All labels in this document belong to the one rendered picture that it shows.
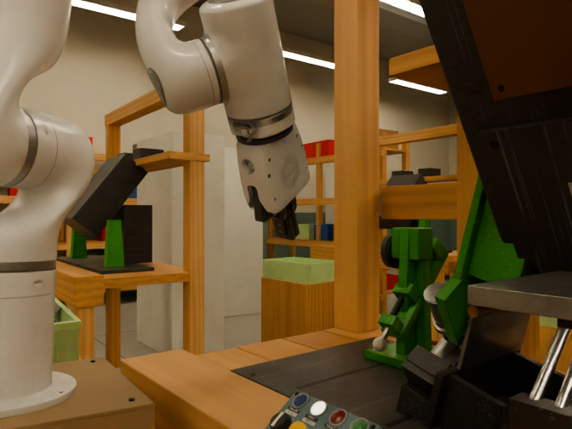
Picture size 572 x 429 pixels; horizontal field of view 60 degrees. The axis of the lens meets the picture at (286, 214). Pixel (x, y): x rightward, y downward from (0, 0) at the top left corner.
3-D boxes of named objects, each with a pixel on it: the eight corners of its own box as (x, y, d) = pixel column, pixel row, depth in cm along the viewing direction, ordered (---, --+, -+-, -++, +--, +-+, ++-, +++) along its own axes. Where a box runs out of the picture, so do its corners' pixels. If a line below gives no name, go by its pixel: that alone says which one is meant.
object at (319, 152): (380, 315, 592) (380, 125, 593) (263, 290, 790) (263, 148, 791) (410, 310, 625) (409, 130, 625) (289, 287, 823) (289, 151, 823)
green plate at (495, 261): (501, 332, 62) (545, 166, 58) (444, 305, 68) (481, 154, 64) (542, 319, 69) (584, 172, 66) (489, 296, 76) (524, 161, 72)
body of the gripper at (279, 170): (264, 142, 58) (282, 220, 64) (306, 106, 65) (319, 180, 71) (215, 137, 62) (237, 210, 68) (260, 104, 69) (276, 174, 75)
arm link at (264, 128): (265, 124, 57) (271, 148, 59) (304, 94, 63) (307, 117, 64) (210, 120, 61) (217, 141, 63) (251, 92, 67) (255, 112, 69)
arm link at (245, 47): (232, 129, 58) (303, 104, 60) (202, 11, 50) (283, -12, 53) (211, 110, 64) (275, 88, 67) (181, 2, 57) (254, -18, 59)
